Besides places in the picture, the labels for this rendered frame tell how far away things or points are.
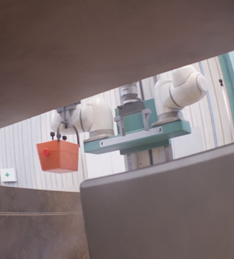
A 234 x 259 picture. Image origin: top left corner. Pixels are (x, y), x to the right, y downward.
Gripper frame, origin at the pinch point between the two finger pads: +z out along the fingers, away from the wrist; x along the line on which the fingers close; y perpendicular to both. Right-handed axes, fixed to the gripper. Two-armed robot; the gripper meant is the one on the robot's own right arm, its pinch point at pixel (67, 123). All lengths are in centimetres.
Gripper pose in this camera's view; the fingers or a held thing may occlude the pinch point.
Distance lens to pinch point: 165.1
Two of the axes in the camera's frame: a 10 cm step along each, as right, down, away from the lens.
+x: -9.1, 1.9, 3.6
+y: 3.9, 1.5, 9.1
